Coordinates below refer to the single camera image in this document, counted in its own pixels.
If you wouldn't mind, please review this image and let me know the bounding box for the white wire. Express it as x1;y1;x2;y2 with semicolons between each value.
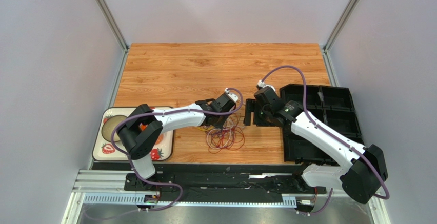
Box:
205;112;252;149

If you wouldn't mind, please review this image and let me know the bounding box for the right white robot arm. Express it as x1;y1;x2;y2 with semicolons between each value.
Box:
254;85;390;203

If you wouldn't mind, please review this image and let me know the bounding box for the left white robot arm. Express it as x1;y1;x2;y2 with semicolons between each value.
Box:
111;91;239;179

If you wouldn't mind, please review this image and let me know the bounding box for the strawberry print white tray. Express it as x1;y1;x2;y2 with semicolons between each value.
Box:
92;107;174;161

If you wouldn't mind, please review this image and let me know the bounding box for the black compartment organizer bin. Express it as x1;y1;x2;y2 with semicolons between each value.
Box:
283;85;364;166

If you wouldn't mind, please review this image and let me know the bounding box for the cream enamel bowl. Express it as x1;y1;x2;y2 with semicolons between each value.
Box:
101;115;127;142

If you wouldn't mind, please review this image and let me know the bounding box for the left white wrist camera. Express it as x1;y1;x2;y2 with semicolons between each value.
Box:
224;89;239;103

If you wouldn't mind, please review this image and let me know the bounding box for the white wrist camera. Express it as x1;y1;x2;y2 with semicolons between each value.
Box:
224;89;239;103
256;80;276;92

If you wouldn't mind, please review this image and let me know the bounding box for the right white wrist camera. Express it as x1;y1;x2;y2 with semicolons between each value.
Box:
256;80;276;92

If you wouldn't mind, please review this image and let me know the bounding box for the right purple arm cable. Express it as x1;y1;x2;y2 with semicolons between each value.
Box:
260;65;390;216

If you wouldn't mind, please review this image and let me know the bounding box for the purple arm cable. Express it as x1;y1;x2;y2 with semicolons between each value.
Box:
260;65;390;216
110;87;245;212

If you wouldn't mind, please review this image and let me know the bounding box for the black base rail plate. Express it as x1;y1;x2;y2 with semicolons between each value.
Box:
124;163;328;203

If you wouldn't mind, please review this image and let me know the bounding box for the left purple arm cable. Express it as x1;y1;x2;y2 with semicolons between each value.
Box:
110;87;245;212

